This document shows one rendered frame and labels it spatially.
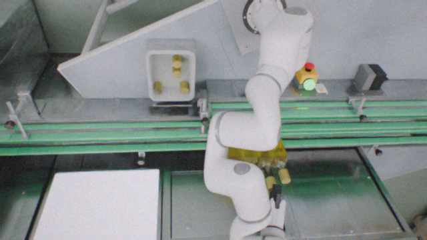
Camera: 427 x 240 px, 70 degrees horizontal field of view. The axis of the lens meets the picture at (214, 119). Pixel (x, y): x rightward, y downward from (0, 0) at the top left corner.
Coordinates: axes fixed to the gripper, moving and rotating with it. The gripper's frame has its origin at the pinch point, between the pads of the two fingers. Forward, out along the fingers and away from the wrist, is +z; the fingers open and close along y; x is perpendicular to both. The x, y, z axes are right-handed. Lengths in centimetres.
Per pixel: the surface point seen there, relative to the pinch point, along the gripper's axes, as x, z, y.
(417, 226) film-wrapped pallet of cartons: -235, 201, -263
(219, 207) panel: 18.1, -2.0, -13.0
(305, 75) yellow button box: -4.7, 41.2, 23.6
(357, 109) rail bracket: -26.1, 34.2, 17.3
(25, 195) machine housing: 91, -13, -17
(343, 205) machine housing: -30.4, 13.8, -15.9
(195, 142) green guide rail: 33.5, 19.1, -3.0
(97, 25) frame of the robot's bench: 92, 57, 21
